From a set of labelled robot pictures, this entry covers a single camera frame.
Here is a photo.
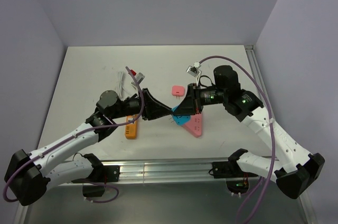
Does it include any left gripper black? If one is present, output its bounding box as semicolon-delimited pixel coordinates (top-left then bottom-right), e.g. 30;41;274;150
110;88;172;120

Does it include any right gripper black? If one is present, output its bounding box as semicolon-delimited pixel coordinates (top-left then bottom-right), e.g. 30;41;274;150
173;82;227;116

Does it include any blue plug adapter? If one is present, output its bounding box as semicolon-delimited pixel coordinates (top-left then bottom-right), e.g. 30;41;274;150
170;114;191;126

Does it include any pink plug adapter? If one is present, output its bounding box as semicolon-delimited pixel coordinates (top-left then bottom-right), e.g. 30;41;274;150
171;85;185;97

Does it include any pink triangular power strip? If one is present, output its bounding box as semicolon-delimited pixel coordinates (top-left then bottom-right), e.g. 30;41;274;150
182;114;203;138

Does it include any orange power strip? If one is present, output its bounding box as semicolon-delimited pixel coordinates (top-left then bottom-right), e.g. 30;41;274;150
125;115;138;139

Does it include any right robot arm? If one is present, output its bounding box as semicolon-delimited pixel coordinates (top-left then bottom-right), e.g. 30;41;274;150
173;65;325;199

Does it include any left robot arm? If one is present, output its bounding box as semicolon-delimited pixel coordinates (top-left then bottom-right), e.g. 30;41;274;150
3;88;172;206

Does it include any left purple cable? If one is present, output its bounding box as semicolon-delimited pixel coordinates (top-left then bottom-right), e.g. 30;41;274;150
2;66;146;203

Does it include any purple cable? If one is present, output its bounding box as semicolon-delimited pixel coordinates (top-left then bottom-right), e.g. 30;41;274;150
2;66;146;203
198;55;278;224

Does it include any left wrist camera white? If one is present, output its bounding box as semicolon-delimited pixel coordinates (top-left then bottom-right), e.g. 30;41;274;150
130;70;145;88

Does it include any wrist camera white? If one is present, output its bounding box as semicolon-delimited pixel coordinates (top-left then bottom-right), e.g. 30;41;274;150
130;70;145;88
186;61;202;83

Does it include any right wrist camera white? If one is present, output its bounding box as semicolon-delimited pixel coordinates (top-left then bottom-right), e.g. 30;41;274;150
186;61;202;83

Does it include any white power strip cord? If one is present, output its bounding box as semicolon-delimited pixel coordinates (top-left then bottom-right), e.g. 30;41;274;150
116;70;133;98

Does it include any front aluminium rail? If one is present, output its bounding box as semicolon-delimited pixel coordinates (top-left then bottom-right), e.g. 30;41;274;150
25;158;303;188

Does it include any aluminium rail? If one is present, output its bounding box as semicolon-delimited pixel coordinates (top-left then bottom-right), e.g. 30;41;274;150
25;158;303;188
244;45;275;124

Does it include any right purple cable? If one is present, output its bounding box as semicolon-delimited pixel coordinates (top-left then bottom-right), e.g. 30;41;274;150
198;55;278;224

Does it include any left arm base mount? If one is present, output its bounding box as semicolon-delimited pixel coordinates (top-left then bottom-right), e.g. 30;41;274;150
71;165;120;203

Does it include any right aluminium rail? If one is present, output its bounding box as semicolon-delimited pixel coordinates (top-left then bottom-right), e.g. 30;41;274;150
244;45;275;124

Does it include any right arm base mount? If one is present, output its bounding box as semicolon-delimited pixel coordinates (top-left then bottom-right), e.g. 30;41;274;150
208;161;258;196

